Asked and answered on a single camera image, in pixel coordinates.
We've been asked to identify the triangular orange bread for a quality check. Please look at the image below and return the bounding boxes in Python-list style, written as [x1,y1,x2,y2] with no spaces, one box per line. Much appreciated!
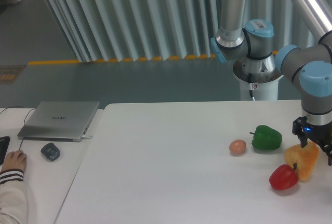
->
[284,141,319,182]

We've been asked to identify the white folding partition screen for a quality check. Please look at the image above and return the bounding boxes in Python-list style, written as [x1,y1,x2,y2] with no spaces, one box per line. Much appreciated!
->
[32,0,322,64]

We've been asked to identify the person's hand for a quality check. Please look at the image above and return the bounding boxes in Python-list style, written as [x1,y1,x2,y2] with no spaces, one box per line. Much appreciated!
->
[1,150,27,172]

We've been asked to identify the black cable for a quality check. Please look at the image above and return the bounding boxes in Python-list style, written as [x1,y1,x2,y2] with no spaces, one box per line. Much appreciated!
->
[0,106,36,152]

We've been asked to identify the green bell pepper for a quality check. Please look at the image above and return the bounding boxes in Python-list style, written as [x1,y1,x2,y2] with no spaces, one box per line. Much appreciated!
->
[250,125,282,150]

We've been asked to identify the brown egg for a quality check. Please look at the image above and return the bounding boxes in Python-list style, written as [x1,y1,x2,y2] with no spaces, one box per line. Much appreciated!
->
[229,139,246,155]

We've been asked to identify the black keyboard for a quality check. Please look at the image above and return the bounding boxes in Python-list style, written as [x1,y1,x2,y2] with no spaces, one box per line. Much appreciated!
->
[0,136,10,165]

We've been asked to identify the red bell pepper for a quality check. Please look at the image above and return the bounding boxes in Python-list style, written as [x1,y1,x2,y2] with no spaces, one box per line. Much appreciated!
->
[269,163,299,191]

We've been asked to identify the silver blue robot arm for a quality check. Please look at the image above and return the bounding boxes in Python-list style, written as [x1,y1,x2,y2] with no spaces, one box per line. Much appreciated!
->
[211,0,331,156]

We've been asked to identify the silver closed laptop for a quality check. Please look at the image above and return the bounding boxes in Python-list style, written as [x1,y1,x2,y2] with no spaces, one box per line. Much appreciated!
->
[18,101,100,142]

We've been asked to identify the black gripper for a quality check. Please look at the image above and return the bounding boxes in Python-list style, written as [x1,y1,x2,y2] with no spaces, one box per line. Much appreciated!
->
[292,117,331,166]

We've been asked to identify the dark grey small device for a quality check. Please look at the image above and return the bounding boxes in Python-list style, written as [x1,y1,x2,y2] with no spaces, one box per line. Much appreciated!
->
[41,143,61,162]

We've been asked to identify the cream sleeved forearm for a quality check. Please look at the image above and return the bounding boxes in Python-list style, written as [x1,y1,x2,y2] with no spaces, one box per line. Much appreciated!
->
[1,169,28,223]

